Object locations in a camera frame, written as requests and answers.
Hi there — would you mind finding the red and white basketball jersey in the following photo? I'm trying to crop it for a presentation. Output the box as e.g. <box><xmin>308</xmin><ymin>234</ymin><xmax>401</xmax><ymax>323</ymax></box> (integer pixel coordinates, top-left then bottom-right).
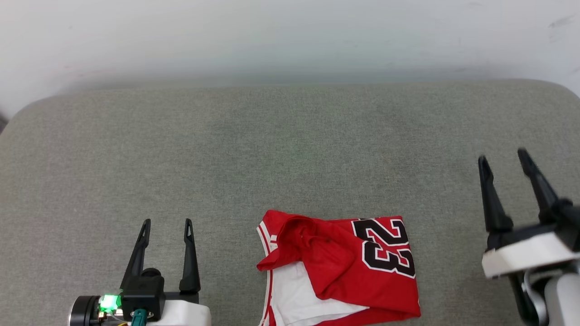
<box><xmin>256</xmin><ymin>209</ymin><xmax>421</xmax><ymax>326</ymax></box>

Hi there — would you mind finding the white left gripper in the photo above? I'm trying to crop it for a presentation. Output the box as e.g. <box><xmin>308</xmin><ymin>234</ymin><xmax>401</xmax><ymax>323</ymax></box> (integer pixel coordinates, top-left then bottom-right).
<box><xmin>120</xmin><ymin>218</ymin><xmax>212</xmax><ymax>326</ymax></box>

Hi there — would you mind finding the grey fabric sofa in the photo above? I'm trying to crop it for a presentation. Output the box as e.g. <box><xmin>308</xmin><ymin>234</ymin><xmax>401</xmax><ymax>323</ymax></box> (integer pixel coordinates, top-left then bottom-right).
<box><xmin>0</xmin><ymin>79</ymin><xmax>580</xmax><ymax>326</ymax></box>

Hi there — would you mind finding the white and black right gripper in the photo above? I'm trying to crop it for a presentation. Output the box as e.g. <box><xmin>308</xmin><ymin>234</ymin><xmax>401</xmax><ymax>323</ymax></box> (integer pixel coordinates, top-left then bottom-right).
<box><xmin>478</xmin><ymin>148</ymin><xmax>580</xmax><ymax>279</ymax></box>

